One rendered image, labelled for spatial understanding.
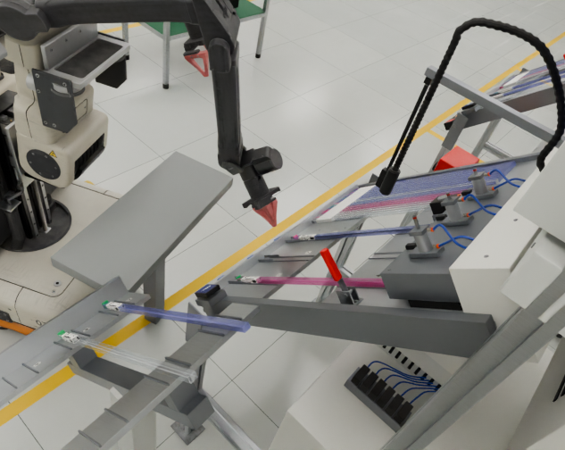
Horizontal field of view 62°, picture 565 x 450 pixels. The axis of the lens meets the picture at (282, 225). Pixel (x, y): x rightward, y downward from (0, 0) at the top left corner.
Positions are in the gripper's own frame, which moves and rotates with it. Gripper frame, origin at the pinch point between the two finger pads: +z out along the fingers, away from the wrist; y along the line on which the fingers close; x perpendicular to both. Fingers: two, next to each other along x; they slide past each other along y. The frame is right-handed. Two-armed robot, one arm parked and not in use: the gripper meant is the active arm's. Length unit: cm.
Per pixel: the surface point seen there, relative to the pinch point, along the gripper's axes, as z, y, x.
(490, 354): 6, -35, -76
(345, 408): 41, -21, -25
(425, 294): 3, -27, -64
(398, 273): 0, -27, -60
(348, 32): -58, 292, 171
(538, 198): -12, -32, -85
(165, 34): -92, 93, 145
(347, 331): 9, -31, -49
